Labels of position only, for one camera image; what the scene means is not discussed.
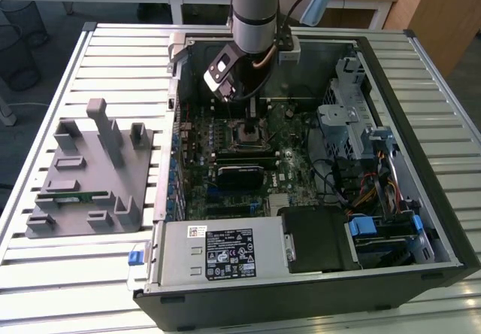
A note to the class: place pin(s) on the black mesh waste basket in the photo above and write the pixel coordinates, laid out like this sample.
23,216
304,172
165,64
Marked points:
15,59
26,18

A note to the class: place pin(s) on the CPU socket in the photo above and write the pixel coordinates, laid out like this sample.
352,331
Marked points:
236,144

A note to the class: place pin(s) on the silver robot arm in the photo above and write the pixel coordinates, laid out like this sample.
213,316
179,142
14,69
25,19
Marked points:
255,10

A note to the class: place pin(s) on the blue case latch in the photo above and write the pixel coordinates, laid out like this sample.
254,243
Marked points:
136,257

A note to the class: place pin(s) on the small silver chipset heatsink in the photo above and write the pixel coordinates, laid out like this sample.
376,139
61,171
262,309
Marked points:
278,201

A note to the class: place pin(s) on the green RAM stick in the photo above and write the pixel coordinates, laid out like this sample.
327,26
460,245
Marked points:
82,196

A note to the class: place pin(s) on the black RAM slot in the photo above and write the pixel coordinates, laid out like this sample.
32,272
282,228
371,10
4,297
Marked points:
244,153
265,104
225,112
244,162

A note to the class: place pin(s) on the metal locking lever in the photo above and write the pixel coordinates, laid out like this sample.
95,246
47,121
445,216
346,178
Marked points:
279,132

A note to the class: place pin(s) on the wooden cabinet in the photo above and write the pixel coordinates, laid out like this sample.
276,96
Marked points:
443,10

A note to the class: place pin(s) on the black plastic shroud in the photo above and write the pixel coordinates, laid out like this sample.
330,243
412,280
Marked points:
315,236

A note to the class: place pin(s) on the black heat sink block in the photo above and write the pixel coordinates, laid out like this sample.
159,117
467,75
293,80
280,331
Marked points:
240,178

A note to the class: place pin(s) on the black PC case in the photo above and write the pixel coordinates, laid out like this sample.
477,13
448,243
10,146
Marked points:
263,304

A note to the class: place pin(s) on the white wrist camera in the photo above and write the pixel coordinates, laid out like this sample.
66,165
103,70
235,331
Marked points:
291,52
219,68

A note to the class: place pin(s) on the green motherboard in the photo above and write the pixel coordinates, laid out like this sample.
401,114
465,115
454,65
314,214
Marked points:
293,176

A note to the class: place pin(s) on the grey parts rack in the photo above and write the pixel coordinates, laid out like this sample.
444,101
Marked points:
94,170

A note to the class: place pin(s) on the blue disk carrier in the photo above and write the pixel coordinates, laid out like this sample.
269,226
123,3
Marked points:
362,228

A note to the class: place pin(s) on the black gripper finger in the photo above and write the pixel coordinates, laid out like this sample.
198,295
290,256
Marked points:
251,127

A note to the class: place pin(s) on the black expansion slot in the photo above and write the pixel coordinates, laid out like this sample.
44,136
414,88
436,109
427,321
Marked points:
225,210

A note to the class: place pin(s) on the metal drive cage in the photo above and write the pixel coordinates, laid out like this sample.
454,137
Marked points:
338,123

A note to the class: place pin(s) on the silver CPU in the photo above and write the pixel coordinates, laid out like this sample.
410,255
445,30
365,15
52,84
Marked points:
242,137

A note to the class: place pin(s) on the silver power supply unit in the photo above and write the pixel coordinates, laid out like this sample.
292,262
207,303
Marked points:
180,251

